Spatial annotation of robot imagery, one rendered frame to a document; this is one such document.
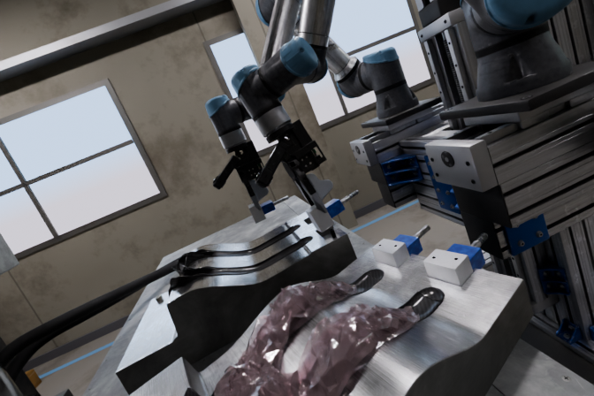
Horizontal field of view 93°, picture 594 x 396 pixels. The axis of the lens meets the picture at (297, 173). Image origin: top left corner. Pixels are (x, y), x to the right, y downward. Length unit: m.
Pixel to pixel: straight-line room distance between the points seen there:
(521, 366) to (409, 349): 0.15
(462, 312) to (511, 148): 0.32
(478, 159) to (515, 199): 0.11
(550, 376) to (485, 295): 0.09
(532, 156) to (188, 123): 2.54
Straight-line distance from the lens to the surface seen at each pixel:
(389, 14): 3.24
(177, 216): 2.92
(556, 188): 0.72
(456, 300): 0.45
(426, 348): 0.37
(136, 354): 0.71
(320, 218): 0.64
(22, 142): 3.33
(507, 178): 0.64
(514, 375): 0.45
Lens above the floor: 1.15
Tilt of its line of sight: 10 degrees down
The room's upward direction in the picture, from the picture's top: 23 degrees counter-clockwise
